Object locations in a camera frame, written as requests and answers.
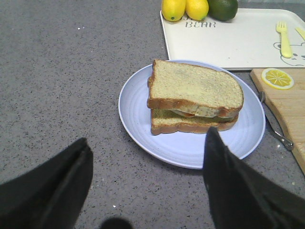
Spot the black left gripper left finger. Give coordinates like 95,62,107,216
0,138,93,229

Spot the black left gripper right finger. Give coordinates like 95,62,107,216
203,127,305,229

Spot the light blue round plate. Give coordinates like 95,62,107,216
118,65,265,169

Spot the fried egg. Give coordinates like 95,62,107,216
171,106,239,118

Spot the bread slice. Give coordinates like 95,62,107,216
147,60,244,111
151,109,239,135

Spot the white bear tray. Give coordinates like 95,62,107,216
161,9,305,70

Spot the wooden cutting board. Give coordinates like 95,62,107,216
250,68,305,171

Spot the lemon slice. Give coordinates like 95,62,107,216
261,68,295,90

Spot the yellow plastic knife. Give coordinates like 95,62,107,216
295,27,305,40

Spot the yellow plastic fork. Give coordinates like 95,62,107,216
276,21,293,58

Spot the green lime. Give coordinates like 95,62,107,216
208,0,238,21

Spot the right yellow lemon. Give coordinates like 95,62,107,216
185,0,209,21

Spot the yellow lemon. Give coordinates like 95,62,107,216
185,0,209,21
161,0,186,21

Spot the left yellow lemon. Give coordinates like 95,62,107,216
161,0,186,21

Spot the metal cutting board handle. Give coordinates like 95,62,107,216
258,91,294,151

